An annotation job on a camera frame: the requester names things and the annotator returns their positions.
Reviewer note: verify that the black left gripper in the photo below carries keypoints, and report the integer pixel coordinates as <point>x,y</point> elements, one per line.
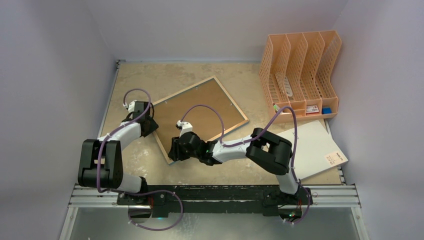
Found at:
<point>152,128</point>

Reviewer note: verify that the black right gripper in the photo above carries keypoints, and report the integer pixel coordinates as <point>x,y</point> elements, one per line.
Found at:
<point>177,151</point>

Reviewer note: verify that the blue wooden picture frame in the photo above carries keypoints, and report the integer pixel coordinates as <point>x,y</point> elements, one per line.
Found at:
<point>198,112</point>

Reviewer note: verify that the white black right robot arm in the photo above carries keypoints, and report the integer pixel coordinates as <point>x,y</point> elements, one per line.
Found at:
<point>269,151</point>

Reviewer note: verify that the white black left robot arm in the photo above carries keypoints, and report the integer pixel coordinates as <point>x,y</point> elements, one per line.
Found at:
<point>101,160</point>

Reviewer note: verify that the red white small card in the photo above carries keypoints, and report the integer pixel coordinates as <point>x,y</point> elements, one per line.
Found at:
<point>312,109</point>

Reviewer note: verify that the orange plastic file organizer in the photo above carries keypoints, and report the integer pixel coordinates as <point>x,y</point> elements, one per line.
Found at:
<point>296,71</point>

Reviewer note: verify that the blue small object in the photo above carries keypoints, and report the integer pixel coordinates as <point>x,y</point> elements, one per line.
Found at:
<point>326,110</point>

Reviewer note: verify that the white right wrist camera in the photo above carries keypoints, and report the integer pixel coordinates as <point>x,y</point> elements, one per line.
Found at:
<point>184,127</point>

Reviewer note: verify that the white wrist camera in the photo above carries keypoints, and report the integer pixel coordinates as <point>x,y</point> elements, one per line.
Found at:
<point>130,107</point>
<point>184,127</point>

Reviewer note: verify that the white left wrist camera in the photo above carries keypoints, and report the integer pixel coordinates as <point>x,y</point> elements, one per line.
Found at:
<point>130,107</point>

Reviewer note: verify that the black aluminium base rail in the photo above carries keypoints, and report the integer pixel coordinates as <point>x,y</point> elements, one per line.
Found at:
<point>215,212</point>

